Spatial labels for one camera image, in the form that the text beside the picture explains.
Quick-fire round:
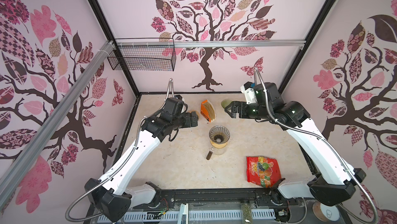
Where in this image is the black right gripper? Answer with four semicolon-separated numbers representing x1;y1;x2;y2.
223;101;269;121

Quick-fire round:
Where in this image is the clear glass dripper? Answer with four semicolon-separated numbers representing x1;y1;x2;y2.
209;125;230;145

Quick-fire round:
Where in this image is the wooden ring dripper holder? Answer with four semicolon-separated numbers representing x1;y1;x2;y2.
210;140;227;149

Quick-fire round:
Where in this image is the clear glass server jug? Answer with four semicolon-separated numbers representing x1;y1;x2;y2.
206;146;226;160

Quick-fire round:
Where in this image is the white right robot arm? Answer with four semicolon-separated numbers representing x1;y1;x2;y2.
221;82;366;206

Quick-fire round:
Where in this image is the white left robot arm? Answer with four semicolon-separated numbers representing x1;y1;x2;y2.
84;95;198;223

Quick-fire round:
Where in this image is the green glass dripper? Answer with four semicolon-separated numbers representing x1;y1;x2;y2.
221;99;233;109

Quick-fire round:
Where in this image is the orange coffee filter box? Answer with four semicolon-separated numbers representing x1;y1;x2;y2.
201;100;216;123

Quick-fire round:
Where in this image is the red candy bag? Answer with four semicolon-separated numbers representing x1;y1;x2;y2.
246;156;282;188

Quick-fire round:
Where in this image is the small jar of granules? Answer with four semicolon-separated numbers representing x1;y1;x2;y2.
241;202;253;224

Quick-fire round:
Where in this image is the round white brown device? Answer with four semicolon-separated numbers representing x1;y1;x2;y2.
312;201;340;222

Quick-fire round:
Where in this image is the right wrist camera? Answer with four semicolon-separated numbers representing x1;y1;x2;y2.
240;81;256;105

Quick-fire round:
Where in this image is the black wire basket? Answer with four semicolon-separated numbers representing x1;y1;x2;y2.
108;38;176;72

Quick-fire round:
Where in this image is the aluminium rail back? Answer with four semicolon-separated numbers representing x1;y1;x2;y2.
116;39;306;48

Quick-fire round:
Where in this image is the aluminium rail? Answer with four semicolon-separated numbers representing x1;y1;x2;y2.
0;40;115;206
116;39;306;48

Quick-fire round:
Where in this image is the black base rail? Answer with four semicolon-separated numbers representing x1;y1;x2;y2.
83;186;351;224

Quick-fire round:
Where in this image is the white slotted cable duct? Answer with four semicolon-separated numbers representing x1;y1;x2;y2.
123;209;276;224

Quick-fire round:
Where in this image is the aluminium rail left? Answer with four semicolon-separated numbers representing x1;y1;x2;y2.
0;40;115;206

